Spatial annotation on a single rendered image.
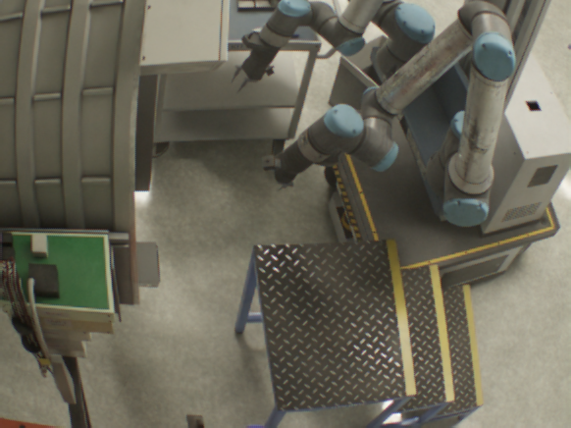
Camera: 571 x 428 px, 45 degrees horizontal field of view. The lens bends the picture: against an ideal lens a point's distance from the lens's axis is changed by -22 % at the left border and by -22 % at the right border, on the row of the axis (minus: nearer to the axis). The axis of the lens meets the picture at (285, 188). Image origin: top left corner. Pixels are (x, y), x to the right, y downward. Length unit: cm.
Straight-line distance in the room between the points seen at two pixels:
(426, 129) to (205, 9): 133
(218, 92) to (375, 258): 99
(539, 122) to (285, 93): 108
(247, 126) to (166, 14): 184
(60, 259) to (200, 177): 180
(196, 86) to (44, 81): 174
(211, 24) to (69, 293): 57
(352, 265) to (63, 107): 126
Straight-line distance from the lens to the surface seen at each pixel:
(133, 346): 289
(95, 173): 152
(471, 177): 217
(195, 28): 145
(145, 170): 190
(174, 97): 310
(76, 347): 176
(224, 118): 326
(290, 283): 238
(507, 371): 317
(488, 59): 181
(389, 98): 219
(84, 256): 153
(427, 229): 292
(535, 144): 266
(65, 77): 144
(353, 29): 239
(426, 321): 265
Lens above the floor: 268
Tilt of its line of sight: 55 degrees down
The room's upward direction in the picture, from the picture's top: 15 degrees clockwise
